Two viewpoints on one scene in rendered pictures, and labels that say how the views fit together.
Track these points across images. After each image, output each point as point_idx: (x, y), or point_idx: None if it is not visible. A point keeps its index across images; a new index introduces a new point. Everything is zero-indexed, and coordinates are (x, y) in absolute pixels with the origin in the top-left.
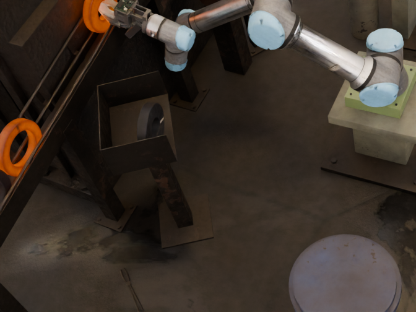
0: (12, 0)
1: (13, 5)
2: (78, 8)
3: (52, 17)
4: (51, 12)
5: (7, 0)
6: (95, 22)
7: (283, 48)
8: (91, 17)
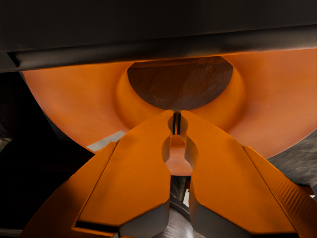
0: (292, 160)
1: (301, 155)
2: (224, 84)
3: (309, 140)
4: (295, 148)
5: (298, 164)
6: (295, 114)
7: None
8: (281, 149)
